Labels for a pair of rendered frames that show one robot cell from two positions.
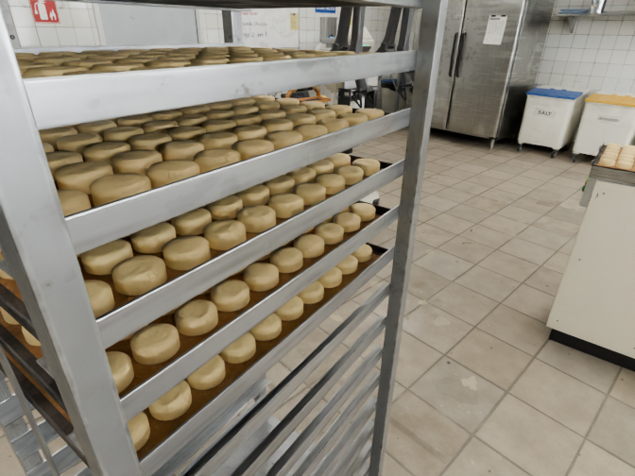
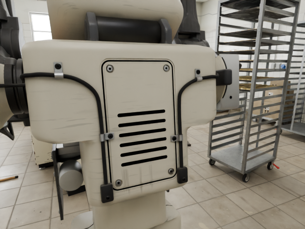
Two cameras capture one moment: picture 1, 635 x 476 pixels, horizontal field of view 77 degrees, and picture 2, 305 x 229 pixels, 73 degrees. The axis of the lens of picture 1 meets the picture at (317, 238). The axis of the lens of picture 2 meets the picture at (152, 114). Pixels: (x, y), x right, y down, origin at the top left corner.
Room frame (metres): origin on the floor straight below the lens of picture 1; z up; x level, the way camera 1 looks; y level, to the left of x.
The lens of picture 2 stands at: (3.09, 0.01, 1.21)
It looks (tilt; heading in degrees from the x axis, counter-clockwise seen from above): 14 degrees down; 201
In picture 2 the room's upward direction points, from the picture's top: straight up
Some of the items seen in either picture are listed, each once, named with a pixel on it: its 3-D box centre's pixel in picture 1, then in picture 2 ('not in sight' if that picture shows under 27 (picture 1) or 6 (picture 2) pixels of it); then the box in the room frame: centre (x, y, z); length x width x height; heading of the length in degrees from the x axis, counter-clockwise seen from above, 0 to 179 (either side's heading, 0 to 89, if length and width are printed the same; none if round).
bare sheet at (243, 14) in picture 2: not in sight; (258, 15); (0.60, 0.19, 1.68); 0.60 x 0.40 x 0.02; 144
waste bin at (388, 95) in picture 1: (396, 101); not in sight; (6.94, -1.26, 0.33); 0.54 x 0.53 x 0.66; 44
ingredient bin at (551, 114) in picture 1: (550, 121); not in sight; (5.17, -2.89, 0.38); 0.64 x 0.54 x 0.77; 137
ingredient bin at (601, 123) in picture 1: (609, 129); not in sight; (4.71, -3.34, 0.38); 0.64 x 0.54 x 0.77; 135
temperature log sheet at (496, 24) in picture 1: (494, 29); not in sight; (5.27, -2.02, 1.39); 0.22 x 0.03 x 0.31; 44
